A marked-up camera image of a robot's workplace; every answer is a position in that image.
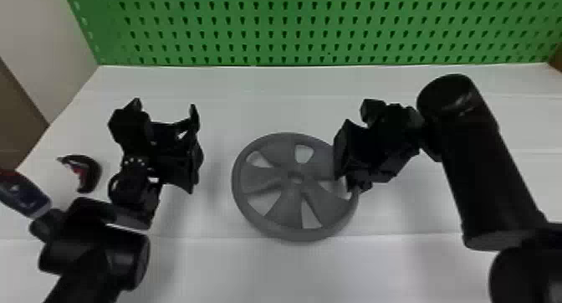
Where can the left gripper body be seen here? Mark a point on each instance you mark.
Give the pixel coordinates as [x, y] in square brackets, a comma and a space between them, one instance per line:
[163, 140]

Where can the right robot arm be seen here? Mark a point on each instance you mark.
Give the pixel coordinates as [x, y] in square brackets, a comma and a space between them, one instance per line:
[483, 164]

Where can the black red curved object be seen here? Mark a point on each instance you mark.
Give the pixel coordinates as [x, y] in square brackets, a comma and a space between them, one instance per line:
[88, 175]

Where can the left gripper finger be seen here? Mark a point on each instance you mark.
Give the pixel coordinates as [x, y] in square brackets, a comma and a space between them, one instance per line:
[129, 126]
[193, 122]

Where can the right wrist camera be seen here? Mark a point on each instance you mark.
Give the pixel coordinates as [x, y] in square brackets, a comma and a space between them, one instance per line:
[349, 148]

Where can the grey wheel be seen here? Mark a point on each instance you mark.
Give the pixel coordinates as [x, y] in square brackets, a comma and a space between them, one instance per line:
[285, 210]

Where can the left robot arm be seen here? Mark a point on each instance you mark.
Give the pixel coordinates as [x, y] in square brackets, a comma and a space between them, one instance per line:
[94, 252]

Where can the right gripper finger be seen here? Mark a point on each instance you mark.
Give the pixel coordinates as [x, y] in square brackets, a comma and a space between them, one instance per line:
[360, 185]

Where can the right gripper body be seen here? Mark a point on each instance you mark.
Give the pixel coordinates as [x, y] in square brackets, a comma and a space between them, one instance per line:
[390, 140]

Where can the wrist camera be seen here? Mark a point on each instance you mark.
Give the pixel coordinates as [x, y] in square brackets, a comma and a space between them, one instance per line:
[349, 148]
[186, 168]

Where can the drill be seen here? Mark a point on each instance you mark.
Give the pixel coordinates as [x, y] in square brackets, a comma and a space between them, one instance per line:
[22, 195]

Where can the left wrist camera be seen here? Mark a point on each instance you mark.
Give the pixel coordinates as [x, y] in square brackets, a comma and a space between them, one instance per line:
[186, 168]

